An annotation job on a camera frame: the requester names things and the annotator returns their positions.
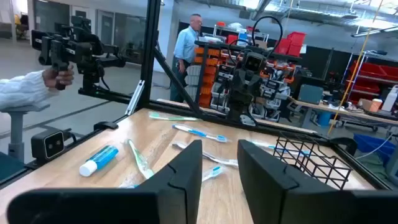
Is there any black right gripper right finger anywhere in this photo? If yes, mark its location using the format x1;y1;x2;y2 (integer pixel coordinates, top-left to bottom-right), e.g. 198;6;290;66
237;139;354;224

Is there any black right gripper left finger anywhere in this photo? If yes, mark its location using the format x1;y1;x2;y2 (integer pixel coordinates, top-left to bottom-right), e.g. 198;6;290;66
134;139;203;224

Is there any grey white toothbrush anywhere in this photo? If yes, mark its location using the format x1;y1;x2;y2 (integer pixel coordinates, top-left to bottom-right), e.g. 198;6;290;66
172;141;239;168

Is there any green white toothbrush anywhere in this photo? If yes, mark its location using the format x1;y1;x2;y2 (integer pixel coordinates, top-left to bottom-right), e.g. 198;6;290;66
148;111;200;122
126;139;155;180

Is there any teal mouthwash bottle white cap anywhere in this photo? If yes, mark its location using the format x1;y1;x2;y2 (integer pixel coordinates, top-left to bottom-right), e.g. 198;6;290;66
78;144;120;178

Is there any person's forearm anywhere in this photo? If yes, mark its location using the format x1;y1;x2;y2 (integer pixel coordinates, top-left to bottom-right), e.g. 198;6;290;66
0;70;52;110

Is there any orange drawer storage shelf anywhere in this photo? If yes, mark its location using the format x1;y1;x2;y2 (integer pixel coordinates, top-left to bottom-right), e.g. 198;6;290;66
194;40;224;108

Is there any red storage bin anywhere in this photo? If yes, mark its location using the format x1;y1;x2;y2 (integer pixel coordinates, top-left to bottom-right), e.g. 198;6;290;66
275;37;292;55
286;30;307;57

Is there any grey equipment box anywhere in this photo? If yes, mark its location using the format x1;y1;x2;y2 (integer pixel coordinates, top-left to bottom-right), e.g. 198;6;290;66
297;83;324;105

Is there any person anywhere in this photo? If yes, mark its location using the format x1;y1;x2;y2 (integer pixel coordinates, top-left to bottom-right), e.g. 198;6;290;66
169;12;203;103

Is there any blue bucket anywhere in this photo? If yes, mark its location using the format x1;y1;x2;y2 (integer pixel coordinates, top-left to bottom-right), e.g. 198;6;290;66
317;111;333;127

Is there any wooden workbench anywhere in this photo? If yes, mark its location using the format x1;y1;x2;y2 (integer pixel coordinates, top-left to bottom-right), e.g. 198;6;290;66
289;96;398;127

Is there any brown cardboard box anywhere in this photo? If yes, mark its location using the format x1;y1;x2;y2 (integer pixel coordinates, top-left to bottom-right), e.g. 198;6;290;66
357;98;383;113

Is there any red shelf rack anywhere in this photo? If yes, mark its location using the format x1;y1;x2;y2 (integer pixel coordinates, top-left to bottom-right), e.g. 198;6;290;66
341;51;398;103

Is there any white plastic bottle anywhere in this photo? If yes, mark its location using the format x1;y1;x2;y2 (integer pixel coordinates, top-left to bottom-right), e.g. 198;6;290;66
381;84;398;112

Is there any person's hand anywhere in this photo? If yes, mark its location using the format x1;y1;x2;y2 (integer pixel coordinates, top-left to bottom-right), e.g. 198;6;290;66
42;64;75;91

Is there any grey armrest stand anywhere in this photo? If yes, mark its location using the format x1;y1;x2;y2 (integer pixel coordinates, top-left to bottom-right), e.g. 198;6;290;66
0;104;50;162

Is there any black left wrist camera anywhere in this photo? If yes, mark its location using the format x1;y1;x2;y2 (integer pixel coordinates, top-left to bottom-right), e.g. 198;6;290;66
241;50;267;75

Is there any black wire caddy basket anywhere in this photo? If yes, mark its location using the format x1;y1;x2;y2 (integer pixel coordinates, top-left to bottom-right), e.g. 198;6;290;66
272;131;354;191

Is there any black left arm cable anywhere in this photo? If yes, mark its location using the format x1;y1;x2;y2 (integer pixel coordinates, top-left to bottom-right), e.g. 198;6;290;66
228;15;284;60

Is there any silver frame bracket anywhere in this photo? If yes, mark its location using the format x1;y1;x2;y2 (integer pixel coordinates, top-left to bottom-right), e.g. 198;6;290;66
124;79;146;116

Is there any yellow hanging cable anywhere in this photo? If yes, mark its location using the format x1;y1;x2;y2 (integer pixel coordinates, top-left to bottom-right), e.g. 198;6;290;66
326;0;385;136

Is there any black table-level camera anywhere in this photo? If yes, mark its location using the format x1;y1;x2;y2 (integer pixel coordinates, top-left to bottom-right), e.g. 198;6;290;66
30;128;74;164

